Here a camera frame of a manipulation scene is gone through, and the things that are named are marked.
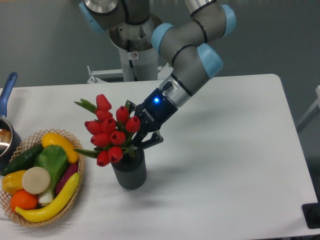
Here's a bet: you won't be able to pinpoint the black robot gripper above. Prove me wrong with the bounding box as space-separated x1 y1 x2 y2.
124 88 178 150

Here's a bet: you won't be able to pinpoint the red tulip bouquet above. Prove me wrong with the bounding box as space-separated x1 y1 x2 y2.
74 94 141 167

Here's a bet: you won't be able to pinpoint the dark grey ribbed vase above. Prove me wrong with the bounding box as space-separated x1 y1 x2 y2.
111 148 147 190

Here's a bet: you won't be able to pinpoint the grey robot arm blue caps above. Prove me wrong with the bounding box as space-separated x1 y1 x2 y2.
79 0 236 149

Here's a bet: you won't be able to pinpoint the purple sweet potato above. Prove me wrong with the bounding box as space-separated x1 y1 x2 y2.
54 163 79 196

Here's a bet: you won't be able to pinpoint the yellow squash upper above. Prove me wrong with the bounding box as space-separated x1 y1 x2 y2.
41 132 79 164

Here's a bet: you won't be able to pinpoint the green leafy bok choy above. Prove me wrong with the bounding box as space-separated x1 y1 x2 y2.
33 145 68 207

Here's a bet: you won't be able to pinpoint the woven wicker basket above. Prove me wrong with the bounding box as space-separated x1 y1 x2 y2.
0 128 85 228

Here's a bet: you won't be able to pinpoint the beige round mushroom cap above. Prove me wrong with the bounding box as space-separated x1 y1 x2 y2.
21 166 51 195

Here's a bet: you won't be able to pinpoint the green cucumber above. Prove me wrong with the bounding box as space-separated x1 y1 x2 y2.
0 144 44 176

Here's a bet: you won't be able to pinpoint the yellow banana squash lower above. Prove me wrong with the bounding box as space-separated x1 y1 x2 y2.
15 172 80 223

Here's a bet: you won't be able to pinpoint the yellow bell pepper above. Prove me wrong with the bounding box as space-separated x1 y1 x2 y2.
1 170 26 195

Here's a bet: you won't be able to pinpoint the orange fruit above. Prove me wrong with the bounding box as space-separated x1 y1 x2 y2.
10 190 38 213

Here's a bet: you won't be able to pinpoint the black box at table edge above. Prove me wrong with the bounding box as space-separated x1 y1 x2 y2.
301 203 320 229

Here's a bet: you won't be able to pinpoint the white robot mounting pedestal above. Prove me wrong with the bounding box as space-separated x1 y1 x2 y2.
87 13 173 84

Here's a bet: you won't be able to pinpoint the blue handled saucepan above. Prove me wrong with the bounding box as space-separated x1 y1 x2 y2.
0 72 22 171

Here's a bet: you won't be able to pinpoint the white frame at right edge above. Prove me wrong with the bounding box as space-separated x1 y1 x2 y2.
296 85 320 134

